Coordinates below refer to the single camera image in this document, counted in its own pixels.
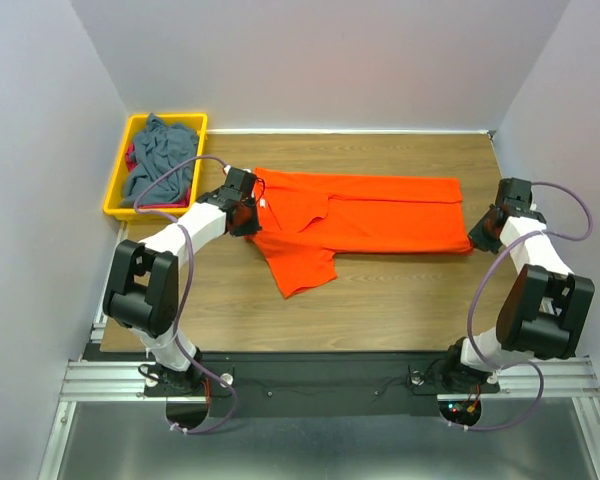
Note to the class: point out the yellow plastic bin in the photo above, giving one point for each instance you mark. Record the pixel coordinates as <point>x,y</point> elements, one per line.
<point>197,121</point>

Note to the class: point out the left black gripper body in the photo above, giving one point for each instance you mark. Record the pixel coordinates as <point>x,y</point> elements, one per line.
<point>249,224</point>

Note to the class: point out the aluminium frame rail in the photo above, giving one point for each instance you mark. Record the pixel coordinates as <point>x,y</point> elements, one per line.
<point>109,381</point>

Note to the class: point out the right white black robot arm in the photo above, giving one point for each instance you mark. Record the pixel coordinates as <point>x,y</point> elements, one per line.
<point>476,358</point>

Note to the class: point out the orange polo shirt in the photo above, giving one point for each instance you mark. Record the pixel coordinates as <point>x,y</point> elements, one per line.
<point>308,218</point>

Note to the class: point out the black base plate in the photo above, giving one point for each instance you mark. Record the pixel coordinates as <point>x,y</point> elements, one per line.
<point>313,384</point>

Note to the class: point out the grey t shirt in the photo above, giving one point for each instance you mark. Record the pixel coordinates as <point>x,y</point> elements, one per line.
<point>157,148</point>

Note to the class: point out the left aluminium side rail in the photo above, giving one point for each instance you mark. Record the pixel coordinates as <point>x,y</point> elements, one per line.
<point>100,318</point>

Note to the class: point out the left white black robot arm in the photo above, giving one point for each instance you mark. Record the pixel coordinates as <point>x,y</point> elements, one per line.
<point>148,280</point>

